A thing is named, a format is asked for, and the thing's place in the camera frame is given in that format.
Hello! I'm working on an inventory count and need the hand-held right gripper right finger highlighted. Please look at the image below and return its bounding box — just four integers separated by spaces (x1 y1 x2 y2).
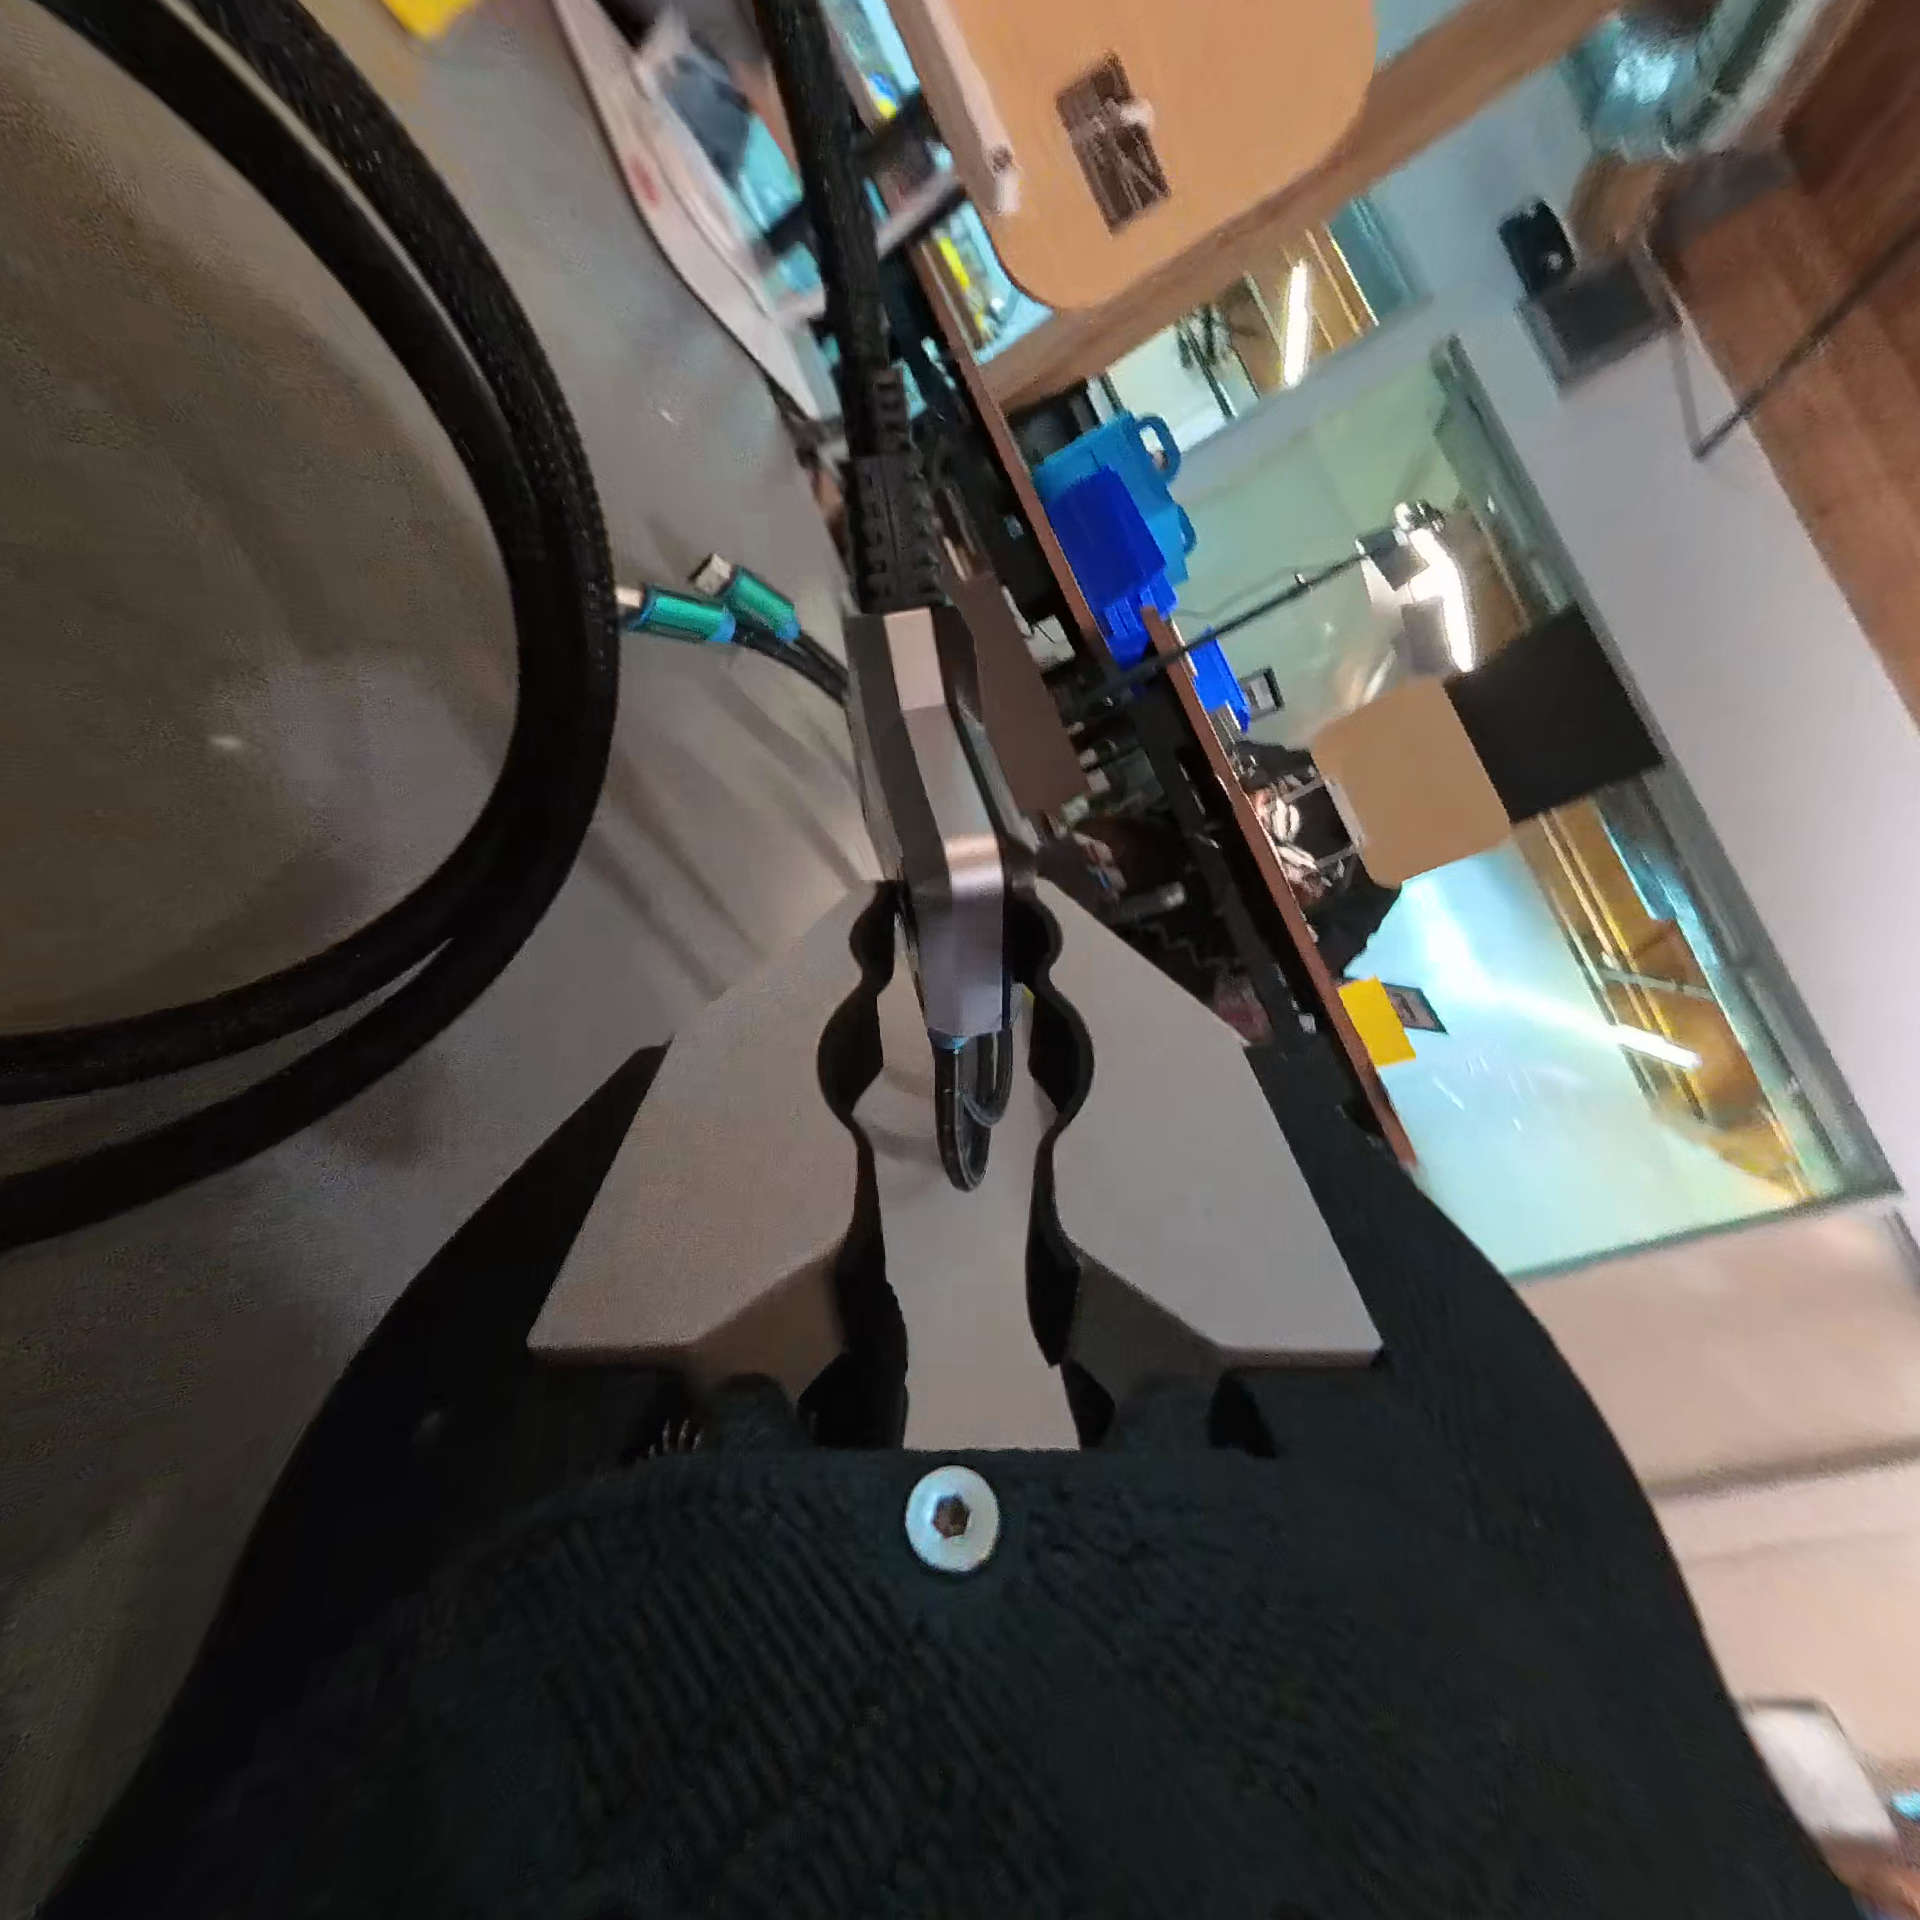
1014 881 1384 1450

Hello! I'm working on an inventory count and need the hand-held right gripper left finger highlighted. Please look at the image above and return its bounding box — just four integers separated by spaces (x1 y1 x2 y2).
532 881 912 1450

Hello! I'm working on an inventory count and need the silver adapter hub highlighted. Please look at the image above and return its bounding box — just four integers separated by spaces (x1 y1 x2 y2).
841 595 1059 1198

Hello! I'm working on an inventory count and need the black ethernet cable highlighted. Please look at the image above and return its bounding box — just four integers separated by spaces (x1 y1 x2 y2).
0 0 951 1247

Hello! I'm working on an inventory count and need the small yellow bin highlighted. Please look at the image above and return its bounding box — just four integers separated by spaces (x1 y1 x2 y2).
1339 973 1415 1068

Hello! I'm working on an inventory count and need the plain wooden board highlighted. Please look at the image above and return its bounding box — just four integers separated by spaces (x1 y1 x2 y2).
1312 682 1516 889

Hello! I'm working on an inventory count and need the black boom rod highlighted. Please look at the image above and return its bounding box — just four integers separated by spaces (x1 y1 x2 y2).
1077 505 1474 702

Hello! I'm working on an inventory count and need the black partition panel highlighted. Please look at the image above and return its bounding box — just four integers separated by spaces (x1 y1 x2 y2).
1443 604 1668 825

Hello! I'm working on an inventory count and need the stack of blue bins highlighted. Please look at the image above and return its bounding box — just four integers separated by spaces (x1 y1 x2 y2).
1035 408 1199 673

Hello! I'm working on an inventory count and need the wooden board with dark tag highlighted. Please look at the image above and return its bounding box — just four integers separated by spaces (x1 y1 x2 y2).
886 0 1384 310

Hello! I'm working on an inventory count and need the brown desk with black frame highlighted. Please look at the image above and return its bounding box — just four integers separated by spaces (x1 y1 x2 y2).
900 240 1415 1175

